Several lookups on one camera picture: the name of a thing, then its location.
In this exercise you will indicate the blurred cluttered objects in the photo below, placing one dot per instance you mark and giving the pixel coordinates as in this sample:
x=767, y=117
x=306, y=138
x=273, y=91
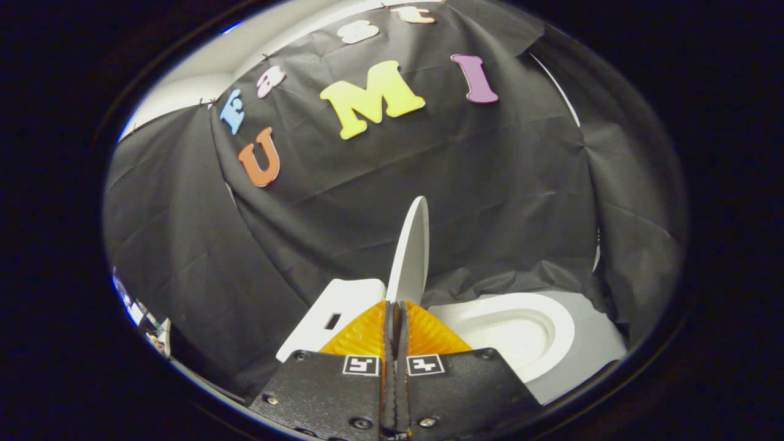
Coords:
x=144, y=318

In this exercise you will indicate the white toilet tank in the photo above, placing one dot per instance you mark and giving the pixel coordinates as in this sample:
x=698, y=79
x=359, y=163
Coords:
x=343, y=300

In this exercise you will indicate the black backdrop cloth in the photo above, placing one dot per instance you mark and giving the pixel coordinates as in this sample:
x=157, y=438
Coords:
x=459, y=184

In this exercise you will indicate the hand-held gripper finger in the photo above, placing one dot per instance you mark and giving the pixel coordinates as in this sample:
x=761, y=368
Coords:
x=402, y=392
x=388, y=392

